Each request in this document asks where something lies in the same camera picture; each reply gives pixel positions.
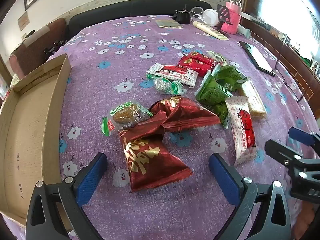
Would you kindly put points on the black phone stand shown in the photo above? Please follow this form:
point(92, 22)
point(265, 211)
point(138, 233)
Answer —
point(225, 17)

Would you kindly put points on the white pink snack packet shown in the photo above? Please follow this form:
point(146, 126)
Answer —
point(242, 130)

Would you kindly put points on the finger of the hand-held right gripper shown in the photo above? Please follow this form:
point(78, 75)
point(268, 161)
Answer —
point(300, 135)
point(280, 151)

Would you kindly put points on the wall socket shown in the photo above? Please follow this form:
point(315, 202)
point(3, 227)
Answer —
point(24, 36)

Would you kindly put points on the small black clip holder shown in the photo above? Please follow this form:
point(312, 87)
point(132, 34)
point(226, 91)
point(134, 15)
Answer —
point(183, 16)

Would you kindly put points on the clear green cookie packet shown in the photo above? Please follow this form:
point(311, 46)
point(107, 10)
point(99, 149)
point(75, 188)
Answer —
point(125, 116)

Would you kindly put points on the bright red snack packet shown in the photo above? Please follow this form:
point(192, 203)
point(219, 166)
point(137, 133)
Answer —
point(195, 65)
point(207, 58)

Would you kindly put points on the small wall plaque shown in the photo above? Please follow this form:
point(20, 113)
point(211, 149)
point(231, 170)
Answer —
point(23, 20)

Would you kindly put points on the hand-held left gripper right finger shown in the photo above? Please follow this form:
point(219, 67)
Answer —
point(223, 180)

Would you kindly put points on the brown armchair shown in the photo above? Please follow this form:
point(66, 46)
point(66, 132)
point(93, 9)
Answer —
point(32, 52)

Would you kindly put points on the black smartphone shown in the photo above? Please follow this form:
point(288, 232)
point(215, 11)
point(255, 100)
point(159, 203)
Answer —
point(257, 57)

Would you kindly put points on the black sofa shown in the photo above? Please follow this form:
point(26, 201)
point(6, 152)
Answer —
point(112, 11)

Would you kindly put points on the black device pile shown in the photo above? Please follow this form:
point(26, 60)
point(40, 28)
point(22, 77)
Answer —
point(53, 46)

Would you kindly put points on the purple floral tablecloth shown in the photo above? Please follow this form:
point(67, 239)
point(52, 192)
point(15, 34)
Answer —
point(175, 55)

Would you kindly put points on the bottle with pink sleeve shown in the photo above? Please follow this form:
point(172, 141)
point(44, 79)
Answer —
point(235, 20)

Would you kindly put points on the dark red snack packet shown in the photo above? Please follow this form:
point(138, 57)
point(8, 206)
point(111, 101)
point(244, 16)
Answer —
point(185, 112)
point(150, 160)

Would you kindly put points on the white red green-ended packet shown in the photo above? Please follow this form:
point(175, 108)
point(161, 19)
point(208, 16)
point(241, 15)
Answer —
point(175, 73)

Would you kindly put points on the yellow wafer packet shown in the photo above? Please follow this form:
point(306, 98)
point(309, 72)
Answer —
point(255, 102)

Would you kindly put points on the cream tube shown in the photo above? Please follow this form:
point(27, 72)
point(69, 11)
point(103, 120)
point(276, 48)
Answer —
point(210, 30)

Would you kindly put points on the small clear green packet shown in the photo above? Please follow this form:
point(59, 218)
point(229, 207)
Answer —
point(167, 86)

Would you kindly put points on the pale green cloth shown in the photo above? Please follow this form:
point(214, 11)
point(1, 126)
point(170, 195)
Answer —
point(244, 32)

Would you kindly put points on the pale green snack packet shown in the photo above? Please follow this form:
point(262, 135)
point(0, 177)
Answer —
point(220, 57)

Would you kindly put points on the shallow cardboard box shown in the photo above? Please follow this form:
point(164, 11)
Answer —
point(25, 130)

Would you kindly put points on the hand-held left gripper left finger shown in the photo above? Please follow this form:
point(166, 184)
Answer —
point(91, 180)

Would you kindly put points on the folded paper booklet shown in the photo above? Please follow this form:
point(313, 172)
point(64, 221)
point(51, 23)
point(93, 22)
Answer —
point(168, 24)

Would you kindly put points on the wooden window frame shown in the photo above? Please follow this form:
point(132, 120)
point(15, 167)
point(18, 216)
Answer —
point(275, 45)

